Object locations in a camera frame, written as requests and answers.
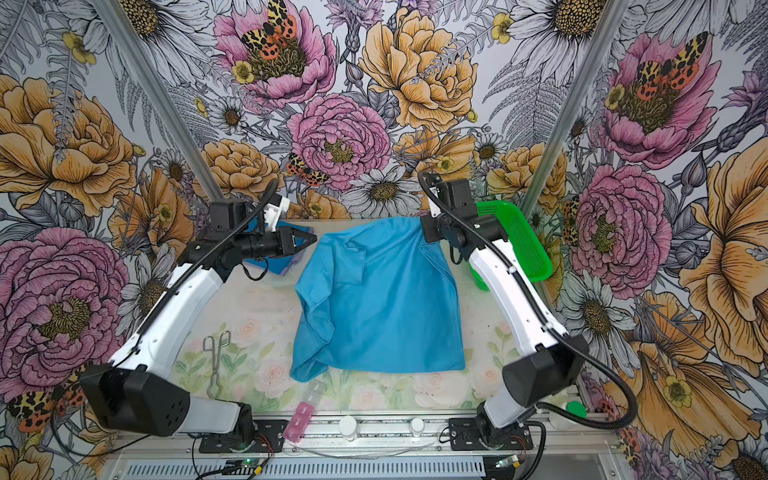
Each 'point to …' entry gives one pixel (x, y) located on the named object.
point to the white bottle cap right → (417, 426)
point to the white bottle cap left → (348, 426)
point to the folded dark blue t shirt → (277, 264)
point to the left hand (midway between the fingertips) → (313, 247)
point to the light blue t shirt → (374, 297)
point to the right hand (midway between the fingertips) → (435, 227)
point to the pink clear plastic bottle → (298, 423)
